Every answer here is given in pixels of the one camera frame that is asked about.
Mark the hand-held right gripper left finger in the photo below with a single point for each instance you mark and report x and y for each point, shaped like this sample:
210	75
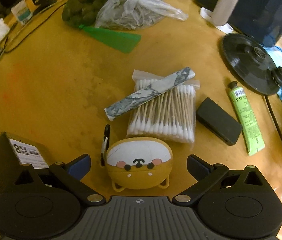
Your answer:
79	166

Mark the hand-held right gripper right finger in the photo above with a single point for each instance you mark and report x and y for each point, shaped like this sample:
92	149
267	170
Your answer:
195	166

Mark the black box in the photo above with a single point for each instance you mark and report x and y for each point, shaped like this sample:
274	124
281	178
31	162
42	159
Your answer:
218	120

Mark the yellow cartoon earbud case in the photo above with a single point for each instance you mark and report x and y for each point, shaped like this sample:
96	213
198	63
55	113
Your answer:
138	175

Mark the green tube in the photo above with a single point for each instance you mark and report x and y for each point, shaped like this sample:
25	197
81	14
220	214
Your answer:
248	120

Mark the bag of cotton swabs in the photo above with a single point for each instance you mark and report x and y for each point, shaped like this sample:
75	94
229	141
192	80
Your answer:
166	120

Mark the marble print paper roll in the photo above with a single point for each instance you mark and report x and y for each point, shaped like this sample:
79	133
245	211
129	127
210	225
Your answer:
141	95

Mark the black kettle base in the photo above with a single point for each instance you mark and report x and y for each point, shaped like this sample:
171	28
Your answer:
245	57

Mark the white ribbon strip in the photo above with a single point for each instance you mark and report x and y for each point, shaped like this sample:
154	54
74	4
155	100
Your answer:
205	13

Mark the green mesh bag with tag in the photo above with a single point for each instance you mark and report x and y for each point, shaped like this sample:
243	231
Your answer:
86	7

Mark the clear bag of dried herbs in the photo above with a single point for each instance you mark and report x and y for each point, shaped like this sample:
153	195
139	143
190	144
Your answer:
131	15

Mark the dark blue air fryer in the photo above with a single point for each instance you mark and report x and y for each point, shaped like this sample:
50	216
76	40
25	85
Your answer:
255	12

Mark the white paper roll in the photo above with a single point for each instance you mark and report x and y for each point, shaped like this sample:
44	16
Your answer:
227	2

